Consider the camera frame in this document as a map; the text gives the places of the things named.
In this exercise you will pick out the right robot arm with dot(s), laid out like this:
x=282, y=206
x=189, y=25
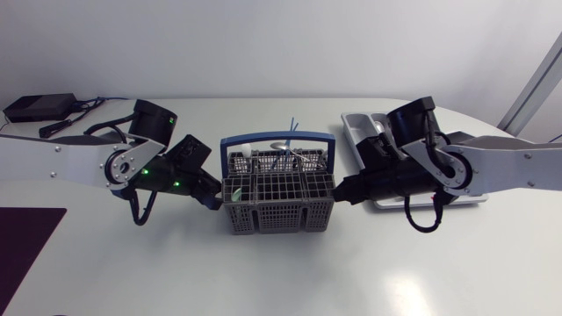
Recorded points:
x=496, y=164

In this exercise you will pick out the grey cutlery tray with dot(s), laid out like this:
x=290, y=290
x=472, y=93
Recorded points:
x=358, y=127

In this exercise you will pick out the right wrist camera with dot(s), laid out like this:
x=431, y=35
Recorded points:
x=373, y=151

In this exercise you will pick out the white plastic spoon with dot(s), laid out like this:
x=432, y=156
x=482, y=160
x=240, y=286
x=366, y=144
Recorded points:
x=245, y=150

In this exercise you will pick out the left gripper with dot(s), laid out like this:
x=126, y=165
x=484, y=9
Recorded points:
x=203, y=188

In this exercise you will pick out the dark mat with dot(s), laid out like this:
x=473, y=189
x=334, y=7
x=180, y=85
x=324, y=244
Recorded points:
x=24, y=239

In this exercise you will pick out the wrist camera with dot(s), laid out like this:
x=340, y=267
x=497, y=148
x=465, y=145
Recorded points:
x=189, y=151
x=373, y=151

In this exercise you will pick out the pale green plastic spoon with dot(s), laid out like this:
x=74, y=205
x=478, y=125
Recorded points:
x=236, y=194

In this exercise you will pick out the blue plastic fork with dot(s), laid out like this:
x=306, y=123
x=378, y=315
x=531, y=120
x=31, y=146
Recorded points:
x=291, y=127

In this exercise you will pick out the grey cutlery basket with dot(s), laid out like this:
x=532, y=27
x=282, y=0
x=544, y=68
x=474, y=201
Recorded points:
x=277, y=202

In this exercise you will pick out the black power brick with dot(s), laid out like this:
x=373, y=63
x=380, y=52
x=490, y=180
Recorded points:
x=39, y=106

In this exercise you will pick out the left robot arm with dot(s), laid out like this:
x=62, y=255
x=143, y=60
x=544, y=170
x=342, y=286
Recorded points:
x=74, y=160

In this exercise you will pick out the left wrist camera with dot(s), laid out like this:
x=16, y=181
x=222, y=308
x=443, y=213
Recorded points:
x=189, y=151

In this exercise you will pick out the steel spoon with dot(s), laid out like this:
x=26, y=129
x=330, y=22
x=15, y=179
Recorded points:
x=379, y=127
x=281, y=145

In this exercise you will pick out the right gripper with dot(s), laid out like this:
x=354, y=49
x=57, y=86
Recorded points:
x=386, y=184

